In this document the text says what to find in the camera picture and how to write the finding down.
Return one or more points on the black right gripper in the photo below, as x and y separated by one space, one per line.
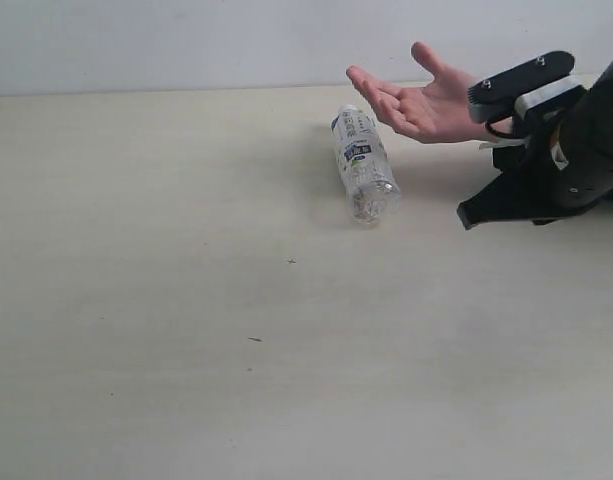
524 191

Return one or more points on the clear bottle blue label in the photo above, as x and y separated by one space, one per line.
363 165

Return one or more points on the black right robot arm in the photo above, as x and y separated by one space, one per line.
554 142

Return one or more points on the person's open bare hand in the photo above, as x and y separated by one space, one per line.
437 113

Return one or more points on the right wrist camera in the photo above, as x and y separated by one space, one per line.
545 93

